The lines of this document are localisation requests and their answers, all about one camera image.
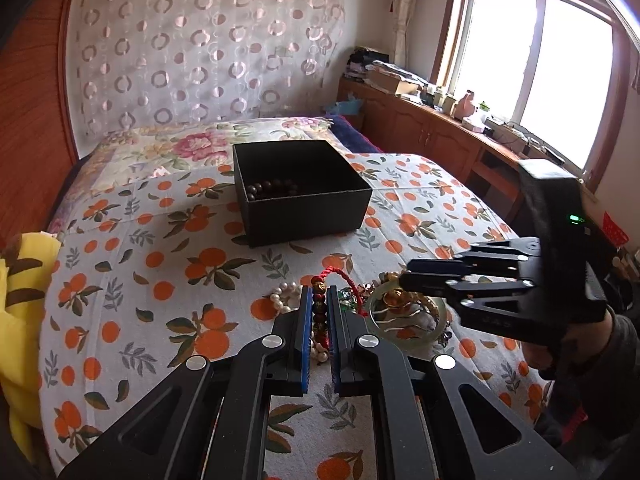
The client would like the wooden side cabinet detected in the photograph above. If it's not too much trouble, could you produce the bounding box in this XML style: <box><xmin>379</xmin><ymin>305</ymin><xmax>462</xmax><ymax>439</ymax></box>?
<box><xmin>337</xmin><ymin>78</ymin><xmax>533</xmax><ymax>234</ymax></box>

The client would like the dark blue blanket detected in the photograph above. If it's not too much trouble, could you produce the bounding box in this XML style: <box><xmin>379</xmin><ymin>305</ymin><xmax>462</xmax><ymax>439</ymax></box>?
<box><xmin>326</xmin><ymin>115</ymin><xmax>381</xmax><ymax>153</ymax></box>

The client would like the floral quilt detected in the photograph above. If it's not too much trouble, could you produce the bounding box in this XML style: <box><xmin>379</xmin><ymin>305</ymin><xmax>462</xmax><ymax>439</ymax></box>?
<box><xmin>48</xmin><ymin>117</ymin><xmax>351</xmax><ymax>234</ymax></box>

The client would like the sheer circle pattern curtain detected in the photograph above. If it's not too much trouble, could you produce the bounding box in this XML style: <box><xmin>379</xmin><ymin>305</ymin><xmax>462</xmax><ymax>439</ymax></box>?
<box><xmin>67</xmin><ymin>0</ymin><xmax>345</xmax><ymax>151</ymax></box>

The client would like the yellow plush toy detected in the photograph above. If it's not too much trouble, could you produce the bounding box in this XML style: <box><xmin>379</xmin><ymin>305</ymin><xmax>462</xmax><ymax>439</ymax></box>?
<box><xmin>1</xmin><ymin>232</ymin><xmax>61</xmax><ymax>465</ymax></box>

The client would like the black jewelry box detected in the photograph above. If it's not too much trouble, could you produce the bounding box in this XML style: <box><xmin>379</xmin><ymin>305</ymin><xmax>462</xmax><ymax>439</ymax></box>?
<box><xmin>232</xmin><ymin>140</ymin><xmax>372</xmax><ymax>247</ymax></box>

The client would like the clutter on cabinet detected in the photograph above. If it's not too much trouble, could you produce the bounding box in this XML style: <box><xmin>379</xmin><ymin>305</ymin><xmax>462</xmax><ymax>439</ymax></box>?
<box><xmin>341</xmin><ymin>48</ymin><xmax>563</xmax><ymax>162</ymax></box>

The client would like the wooden headboard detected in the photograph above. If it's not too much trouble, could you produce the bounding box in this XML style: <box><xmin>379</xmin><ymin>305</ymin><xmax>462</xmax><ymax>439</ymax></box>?
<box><xmin>1</xmin><ymin>0</ymin><xmax>79</xmax><ymax>245</ymax></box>

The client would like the right hand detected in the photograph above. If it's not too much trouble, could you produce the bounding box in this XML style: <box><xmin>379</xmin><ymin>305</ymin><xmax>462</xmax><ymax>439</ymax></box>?
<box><xmin>522</xmin><ymin>310</ymin><xmax>613</xmax><ymax>372</ymax></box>

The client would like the white pearl bracelet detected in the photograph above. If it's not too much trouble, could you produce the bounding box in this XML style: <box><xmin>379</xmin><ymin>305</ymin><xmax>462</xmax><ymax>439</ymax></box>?
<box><xmin>269</xmin><ymin>282</ymin><xmax>304</xmax><ymax>316</ymax></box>

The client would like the window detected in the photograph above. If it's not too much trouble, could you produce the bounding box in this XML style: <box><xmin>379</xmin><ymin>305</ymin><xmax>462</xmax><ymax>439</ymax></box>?
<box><xmin>432</xmin><ymin>0</ymin><xmax>631</xmax><ymax>191</ymax></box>

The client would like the orange print white blanket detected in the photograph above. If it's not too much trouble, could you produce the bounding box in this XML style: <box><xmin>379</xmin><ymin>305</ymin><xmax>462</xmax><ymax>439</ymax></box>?
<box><xmin>39</xmin><ymin>154</ymin><xmax>550</xmax><ymax>479</ymax></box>

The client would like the red string bead bracelet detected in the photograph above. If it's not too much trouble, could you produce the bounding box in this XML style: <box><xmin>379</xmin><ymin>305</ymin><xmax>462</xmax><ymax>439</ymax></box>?
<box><xmin>309</xmin><ymin>266</ymin><xmax>369</xmax><ymax>356</ymax></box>

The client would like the green jade bangle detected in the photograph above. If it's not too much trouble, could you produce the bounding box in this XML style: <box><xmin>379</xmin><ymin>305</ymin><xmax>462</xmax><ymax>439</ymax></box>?
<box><xmin>364</xmin><ymin>280</ymin><xmax>449</xmax><ymax>351</ymax></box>

